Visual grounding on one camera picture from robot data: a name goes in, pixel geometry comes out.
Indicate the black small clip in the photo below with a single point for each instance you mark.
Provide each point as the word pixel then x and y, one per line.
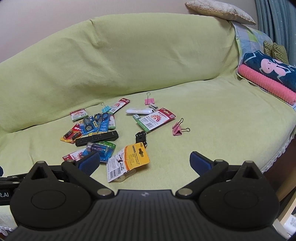
pixel 141 137

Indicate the blue binder clip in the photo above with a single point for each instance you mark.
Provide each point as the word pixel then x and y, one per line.
pixel 105 108

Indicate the green red card right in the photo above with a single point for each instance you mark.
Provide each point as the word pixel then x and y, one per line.
pixel 154 120

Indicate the patchwork quilt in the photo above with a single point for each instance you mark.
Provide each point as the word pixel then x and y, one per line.
pixel 249 40

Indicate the blue handled scissors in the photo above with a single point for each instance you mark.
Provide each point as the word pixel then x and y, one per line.
pixel 101 118

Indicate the pink binder clip rear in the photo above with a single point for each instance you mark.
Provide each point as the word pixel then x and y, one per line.
pixel 149 100

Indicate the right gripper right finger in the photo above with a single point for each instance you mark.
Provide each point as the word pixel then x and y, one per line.
pixel 236 197

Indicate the pink folded blanket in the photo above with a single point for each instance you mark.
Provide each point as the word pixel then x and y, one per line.
pixel 266 83

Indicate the green sofa cover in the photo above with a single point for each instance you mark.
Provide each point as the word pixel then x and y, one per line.
pixel 186 62

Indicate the green red card left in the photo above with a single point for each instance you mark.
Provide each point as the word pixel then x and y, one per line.
pixel 78 114

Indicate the red white card rear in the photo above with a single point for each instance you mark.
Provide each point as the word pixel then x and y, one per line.
pixel 118 105

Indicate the green zigzag cushion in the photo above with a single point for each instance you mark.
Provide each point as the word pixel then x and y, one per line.
pixel 276 51

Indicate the orange white hook package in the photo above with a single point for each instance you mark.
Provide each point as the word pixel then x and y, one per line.
pixel 123 164

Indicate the red yellow battery pack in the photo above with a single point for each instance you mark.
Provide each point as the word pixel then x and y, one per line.
pixel 73 134

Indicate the pink binder clip right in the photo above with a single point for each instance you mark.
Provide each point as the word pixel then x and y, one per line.
pixel 177 130

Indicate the blue yellow scissors card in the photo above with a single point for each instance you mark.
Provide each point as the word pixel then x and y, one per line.
pixel 111 126

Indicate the navy cartoon blanket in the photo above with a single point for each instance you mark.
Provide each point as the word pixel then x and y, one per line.
pixel 272 68

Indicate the blue battery pack rear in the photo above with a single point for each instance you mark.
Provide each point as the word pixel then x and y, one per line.
pixel 88 125

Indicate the red white card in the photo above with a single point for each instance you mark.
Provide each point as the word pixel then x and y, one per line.
pixel 118 105
pixel 76 156

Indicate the white stick device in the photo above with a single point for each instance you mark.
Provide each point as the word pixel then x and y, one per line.
pixel 145 111

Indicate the black remote control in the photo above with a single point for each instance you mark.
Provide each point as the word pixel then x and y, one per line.
pixel 109 136

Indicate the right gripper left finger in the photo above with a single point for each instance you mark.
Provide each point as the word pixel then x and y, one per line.
pixel 53 197

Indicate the green red card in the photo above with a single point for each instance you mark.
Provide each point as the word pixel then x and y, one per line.
pixel 154 120
pixel 78 114

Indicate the blue starry curtain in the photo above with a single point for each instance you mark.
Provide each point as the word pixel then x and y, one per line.
pixel 277 19

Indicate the pink binder clip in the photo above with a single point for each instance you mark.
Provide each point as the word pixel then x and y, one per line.
pixel 177 130
pixel 149 100

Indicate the blue battery blister pack front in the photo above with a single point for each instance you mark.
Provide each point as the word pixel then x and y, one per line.
pixel 105 150

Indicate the beige cushion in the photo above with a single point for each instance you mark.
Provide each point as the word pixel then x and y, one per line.
pixel 221 10

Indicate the red white card front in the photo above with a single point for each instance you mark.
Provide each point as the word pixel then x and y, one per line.
pixel 76 156

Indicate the small grey clip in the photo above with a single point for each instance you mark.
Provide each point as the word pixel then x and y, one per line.
pixel 153 106

